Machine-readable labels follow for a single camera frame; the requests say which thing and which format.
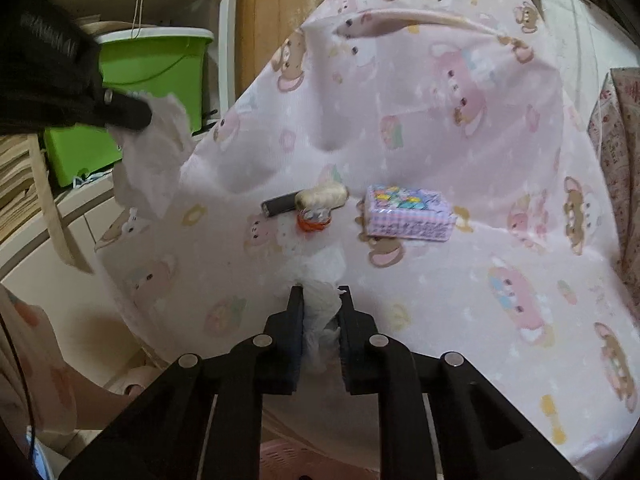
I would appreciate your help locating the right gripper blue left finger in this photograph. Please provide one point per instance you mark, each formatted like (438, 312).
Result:
(284, 354)

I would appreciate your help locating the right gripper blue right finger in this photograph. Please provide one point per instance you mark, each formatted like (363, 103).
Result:
(359, 359)

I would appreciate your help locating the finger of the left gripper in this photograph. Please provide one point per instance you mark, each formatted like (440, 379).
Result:
(125, 111)

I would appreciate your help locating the small white tissue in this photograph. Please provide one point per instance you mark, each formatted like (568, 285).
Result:
(147, 177)

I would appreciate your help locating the purple cartoon tissue pack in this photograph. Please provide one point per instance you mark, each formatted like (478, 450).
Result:
(408, 213)

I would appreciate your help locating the pink perforated trash basket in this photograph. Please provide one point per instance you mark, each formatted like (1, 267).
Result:
(280, 459)

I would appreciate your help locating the green plastic storage box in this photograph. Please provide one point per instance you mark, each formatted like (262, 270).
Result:
(157, 61)

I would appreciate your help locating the white shelf unit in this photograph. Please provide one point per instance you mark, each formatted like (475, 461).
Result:
(64, 245)

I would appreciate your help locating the wooden door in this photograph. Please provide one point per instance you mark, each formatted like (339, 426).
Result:
(285, 10)

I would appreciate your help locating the pink cartoon bear bedsheet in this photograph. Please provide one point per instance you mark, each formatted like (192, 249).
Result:
(460, 97)

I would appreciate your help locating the person's pajama leg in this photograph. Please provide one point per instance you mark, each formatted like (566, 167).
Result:
(39, 390)

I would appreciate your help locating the strawberry print quilt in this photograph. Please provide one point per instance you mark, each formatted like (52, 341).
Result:
(614, 132)

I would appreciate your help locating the white mattress with cord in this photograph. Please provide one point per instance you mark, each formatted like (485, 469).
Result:
(588, 44)

